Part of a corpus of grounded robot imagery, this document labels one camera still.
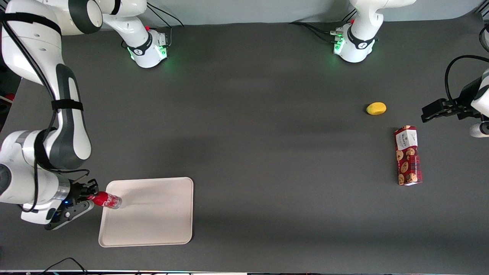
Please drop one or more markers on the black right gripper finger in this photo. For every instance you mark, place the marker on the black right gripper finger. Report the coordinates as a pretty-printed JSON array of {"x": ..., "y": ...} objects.
[
  {"x": 85, "y": 200},
  {"x": 91, "y": 185}
]

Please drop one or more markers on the yellow lemon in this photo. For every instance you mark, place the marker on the yellow lemon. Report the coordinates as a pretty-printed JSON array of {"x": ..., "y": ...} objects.
[{"x": 376, "y": 108}]

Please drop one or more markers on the beige plastic tray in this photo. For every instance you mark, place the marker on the beige plastic tray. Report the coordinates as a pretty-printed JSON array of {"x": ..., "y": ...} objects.
[{"x": 153, "y": 217}]

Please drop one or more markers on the red coke bottle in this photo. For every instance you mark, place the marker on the red coke bottle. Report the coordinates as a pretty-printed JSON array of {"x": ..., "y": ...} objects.
[{"x": 107, "y": 199}]

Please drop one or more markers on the red cookie box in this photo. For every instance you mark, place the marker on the red cookie box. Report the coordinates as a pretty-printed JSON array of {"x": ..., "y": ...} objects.
[{"x": 408, "y": 156}]

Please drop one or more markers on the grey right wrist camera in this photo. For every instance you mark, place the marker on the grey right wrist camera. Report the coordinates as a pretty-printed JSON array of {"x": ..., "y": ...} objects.
[{"x": 68, "y": 215}]

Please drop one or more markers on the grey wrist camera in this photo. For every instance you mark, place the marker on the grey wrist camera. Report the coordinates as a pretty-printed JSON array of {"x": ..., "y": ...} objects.
[
  {"x": 68, "y": 215},
  {"x": 479, "y": 130}
]

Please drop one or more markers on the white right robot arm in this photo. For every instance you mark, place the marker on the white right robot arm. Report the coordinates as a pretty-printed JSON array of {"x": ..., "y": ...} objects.
[{"x": 68, "y": 133}]

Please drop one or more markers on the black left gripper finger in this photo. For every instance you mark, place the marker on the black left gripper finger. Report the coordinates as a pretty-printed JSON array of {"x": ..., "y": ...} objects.
[
  {"x": 433, "y": 105},
  {"x": 433, "y": 115}
]

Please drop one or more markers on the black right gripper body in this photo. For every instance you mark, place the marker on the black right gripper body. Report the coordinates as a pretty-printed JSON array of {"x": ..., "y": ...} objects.
[{"x": 76, "y": 190}]

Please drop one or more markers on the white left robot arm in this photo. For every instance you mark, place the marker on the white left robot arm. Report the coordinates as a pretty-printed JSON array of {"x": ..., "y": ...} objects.
[{"x": 361, "y": 30}]

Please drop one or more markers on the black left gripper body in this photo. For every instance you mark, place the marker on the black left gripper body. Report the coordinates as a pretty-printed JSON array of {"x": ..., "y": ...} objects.
[{"x": 463, "y": 100}]

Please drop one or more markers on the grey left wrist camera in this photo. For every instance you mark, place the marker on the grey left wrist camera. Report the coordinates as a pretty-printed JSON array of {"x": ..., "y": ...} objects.
[{"x": 479, "y": 130}]

